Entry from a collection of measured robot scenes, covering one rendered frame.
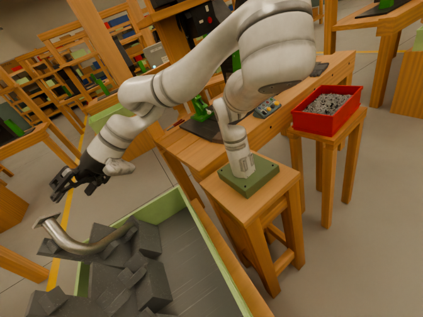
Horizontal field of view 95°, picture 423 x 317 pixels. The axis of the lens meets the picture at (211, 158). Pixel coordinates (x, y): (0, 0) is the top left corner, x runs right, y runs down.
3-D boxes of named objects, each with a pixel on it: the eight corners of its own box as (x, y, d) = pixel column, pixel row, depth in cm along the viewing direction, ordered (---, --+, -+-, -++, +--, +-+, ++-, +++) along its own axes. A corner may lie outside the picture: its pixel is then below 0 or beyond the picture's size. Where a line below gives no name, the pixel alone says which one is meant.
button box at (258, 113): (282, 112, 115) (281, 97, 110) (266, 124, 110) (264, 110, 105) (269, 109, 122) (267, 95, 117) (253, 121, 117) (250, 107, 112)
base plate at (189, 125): (321, 64, 147) (321, 61, 146) (214, 143, 110) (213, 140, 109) (276, 65, 178) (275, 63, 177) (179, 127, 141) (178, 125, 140)
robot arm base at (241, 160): (258, 168, 82) (252, 133, 72) (243, 181, 78) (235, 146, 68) (242, 161, 88) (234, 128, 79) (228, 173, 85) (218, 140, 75)
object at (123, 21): (162, 80, 744) (129, 10, 614) (85, 116, 680) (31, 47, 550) (158, 78, 787) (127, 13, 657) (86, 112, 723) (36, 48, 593)
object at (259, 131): (354, 70, 151) (356, 49, 142) (209, 192, 100) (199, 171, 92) (335, 70, 161) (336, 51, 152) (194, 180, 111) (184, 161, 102)
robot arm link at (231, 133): (213, 105, 61) (226, 150, 70) (242, 95, 61) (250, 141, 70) (208, 97, 68) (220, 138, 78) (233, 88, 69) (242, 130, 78)
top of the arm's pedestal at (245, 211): (301, 178, 81) (300, 172, 78) (245, 229, 71) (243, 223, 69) (248, 153, 105) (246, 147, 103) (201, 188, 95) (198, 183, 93)
